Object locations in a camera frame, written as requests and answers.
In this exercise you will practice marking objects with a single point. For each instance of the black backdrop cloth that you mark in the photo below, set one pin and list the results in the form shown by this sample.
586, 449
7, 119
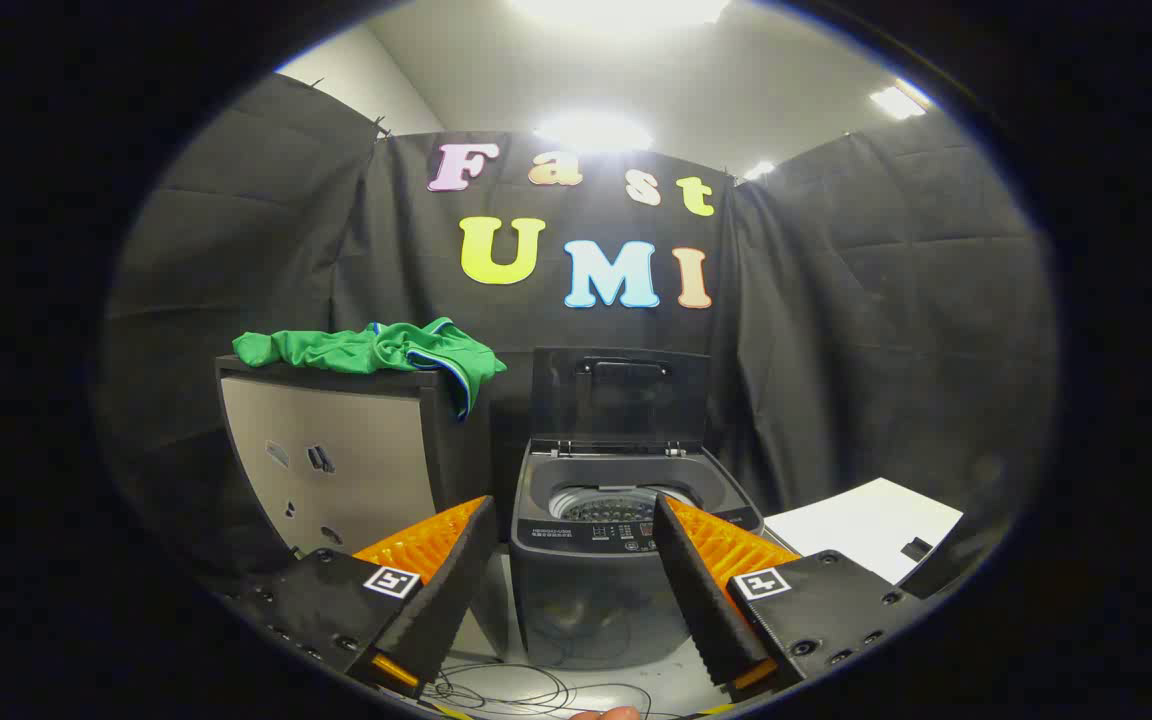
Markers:
836, 300

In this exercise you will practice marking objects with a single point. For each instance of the rectangular ceiling light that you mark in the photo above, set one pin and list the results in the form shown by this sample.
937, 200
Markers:
897, 102

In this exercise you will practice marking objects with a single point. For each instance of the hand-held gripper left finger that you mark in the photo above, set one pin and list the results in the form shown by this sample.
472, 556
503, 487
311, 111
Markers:
446, 590

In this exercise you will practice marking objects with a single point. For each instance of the small black object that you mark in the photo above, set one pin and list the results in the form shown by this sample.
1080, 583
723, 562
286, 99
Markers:
917, 548

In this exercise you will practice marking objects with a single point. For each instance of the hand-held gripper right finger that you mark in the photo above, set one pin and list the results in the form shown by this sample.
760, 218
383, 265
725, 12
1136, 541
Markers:
701, 590

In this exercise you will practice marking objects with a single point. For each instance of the round ceiling light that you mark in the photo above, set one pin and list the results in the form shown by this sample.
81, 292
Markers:
593, 132

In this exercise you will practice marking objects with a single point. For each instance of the small ceiling light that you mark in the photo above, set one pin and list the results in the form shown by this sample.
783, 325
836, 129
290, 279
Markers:
759, 170

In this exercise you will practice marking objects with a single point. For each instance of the dark grey washing machine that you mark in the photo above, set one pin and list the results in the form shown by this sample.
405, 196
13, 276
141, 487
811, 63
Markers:
586, 590

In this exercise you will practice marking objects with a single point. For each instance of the white flat board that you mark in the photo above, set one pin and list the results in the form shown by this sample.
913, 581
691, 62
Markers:
846, 525

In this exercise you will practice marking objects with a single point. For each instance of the green polo shirt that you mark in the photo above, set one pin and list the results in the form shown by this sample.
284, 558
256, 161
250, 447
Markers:
376, 350

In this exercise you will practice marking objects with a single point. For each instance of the grey cabinet with black top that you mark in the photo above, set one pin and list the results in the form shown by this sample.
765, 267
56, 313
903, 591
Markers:
356, 450

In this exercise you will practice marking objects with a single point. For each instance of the large ceiling light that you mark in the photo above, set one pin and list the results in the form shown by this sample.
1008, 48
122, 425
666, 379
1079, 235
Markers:
621, 8

